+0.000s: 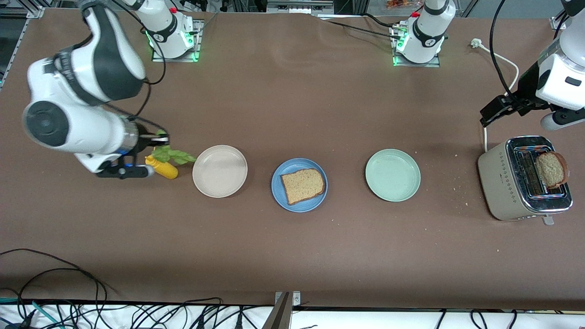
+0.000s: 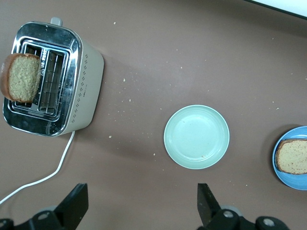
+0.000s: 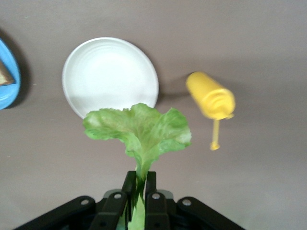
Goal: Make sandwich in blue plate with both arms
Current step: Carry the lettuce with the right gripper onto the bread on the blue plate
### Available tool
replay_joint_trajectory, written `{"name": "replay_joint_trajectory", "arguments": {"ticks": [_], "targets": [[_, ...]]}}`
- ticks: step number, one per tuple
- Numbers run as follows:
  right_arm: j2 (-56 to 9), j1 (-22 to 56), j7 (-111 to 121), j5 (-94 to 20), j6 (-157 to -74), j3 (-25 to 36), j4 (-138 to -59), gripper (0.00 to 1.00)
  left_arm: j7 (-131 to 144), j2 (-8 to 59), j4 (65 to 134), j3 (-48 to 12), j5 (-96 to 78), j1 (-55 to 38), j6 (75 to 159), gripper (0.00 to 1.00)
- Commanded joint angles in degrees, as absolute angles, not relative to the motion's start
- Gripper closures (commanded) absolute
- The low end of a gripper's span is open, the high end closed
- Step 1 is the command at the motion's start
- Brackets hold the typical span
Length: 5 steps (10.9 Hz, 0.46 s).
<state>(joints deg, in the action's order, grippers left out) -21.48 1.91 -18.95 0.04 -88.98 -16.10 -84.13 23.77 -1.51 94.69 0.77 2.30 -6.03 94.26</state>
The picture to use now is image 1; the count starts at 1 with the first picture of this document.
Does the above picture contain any thin black cable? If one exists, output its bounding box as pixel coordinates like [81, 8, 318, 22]
[434, 309, 518, 329]
[110, 298, 275, 329]

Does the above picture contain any looped black cable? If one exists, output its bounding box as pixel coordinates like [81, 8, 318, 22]
[0, 249, 108, 329]

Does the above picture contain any black base cable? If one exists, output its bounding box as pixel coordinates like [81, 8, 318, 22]
[315, 13, 404, 42]

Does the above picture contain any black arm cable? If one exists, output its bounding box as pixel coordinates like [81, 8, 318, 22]
[489, 0, 569, 103]
[105, 0, 170, 138]

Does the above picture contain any green lettuce leaf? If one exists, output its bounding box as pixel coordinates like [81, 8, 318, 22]
[151, 130, 197, 166]

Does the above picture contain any blue plate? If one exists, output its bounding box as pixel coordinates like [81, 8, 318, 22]
[271, 159, 329, 214]

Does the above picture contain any metal table bracket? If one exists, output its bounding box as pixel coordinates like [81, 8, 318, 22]
[261, 292, 301, 329]

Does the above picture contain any brown bread slice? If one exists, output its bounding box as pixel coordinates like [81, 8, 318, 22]
[280, 168, 326, 205]
[536, 152, 570, 189]

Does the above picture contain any beige chrome toaster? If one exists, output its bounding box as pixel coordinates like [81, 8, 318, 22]
[478, 135, 573, 226]

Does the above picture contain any light green plate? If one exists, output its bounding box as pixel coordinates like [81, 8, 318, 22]
[365, 149, 421, 202]

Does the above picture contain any white toaster power cord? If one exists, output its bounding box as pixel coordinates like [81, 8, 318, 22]
[471, 38, 520, 153]

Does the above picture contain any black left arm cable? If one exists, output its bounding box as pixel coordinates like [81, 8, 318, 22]
[489, 0, 569, 103]

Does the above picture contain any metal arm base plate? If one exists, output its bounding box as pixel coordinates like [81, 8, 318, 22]
[152, 19, 202, 63]
[391, 25, 441, 68]

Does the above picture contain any beige plate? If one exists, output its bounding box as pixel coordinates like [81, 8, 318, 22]
[192, 145, 248, 198]

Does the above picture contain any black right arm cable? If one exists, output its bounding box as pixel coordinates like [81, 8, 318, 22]
[105, 0, 170, 138]

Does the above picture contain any teal cable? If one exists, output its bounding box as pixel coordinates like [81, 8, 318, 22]
[0, 297, 62, 329]

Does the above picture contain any yellow mustard squeeze bottle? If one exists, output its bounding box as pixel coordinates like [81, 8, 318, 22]
[145, 154, 179, 180]

